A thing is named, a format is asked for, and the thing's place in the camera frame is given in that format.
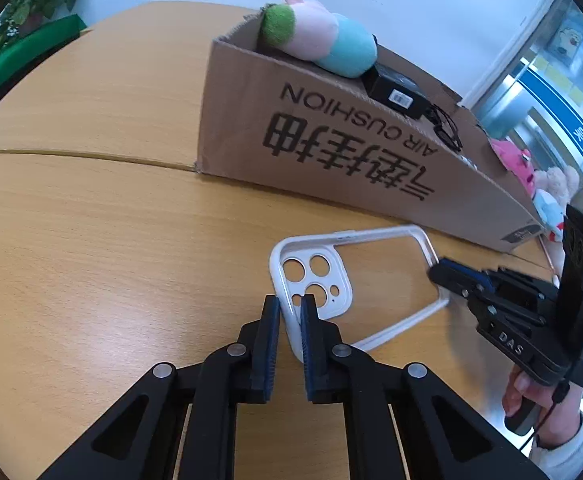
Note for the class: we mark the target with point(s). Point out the brown cardboard box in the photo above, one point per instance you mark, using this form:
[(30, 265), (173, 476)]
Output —
[(251, 135)]

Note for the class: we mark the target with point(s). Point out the black power adapter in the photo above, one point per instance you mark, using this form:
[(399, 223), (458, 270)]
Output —
[(391, 87)]

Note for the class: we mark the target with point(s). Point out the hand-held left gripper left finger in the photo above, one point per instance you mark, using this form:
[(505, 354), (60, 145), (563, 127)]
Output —
[(271, 345)]

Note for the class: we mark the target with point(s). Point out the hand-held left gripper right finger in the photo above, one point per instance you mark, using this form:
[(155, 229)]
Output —
[(309, 350)]

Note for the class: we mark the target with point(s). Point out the green covered bench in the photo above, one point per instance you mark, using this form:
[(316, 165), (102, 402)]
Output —
[(1, 70)]

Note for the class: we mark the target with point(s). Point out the beige teddy plush toy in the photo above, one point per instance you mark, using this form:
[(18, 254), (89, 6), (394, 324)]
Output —
[(559, 180)]

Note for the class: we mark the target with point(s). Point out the person's right hand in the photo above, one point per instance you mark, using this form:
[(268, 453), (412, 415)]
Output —
[(516, 392)]

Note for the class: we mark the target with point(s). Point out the person's right forearm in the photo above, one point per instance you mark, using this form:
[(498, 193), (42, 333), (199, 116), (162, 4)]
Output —
[(566, 455)]

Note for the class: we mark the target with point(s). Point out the pink pig plush toy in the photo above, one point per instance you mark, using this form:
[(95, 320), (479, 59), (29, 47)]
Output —
[(321, 30)]

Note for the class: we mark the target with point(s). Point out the glass door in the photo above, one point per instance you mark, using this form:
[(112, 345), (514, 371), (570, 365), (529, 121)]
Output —
[(546, 100)]

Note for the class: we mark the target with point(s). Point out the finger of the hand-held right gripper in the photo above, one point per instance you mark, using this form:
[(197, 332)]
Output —
[(459, 277)]

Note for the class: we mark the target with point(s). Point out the white phone case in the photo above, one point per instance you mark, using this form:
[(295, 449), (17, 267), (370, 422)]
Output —
[(341, 272)]

